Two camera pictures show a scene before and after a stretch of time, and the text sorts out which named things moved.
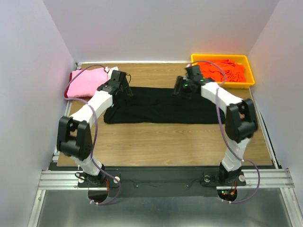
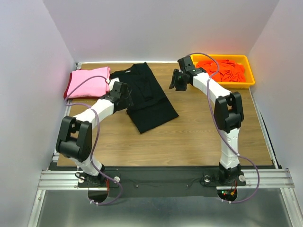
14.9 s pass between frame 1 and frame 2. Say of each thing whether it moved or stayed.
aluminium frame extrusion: stayed
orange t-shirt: stayed
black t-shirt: moved
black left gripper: moved
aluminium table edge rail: stayed
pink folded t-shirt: stayed
